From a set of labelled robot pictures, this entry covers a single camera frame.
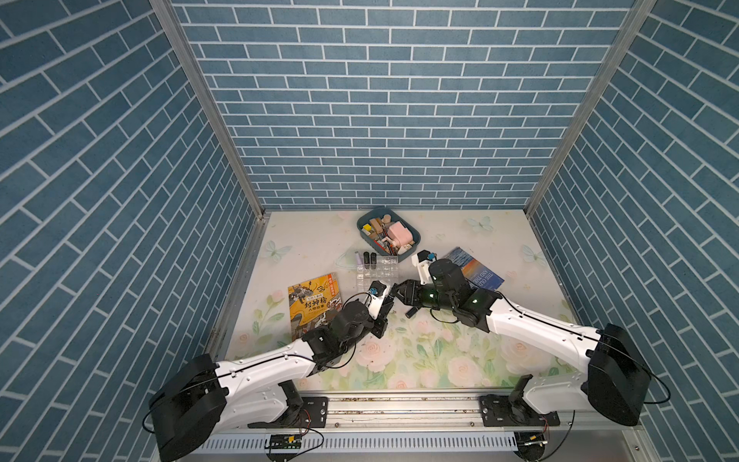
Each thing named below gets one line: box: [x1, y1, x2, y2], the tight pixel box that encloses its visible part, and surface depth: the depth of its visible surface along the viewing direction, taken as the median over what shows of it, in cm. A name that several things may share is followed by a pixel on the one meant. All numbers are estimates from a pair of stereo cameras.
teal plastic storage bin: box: [356, 207, 422, 263], surface depth 110 cm
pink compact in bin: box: [387, 221, 413, 246], surface depth 107 cm
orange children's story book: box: [287, 272, 344, 342], surface depth 96 cm
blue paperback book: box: [443, 246, 506, 291], surface depth 104 cm
